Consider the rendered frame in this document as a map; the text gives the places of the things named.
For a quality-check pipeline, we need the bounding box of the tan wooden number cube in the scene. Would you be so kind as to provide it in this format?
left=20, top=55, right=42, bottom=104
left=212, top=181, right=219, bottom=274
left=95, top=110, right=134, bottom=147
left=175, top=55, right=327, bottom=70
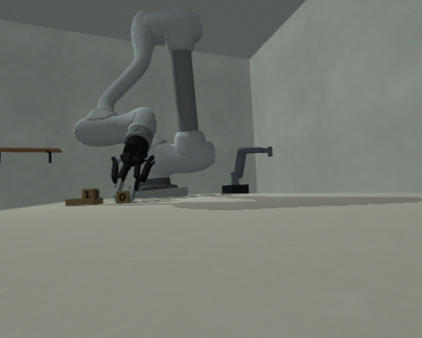
left=116, top=190, right=131, bottom=204
left=82, top=189, right=99, bottom=199

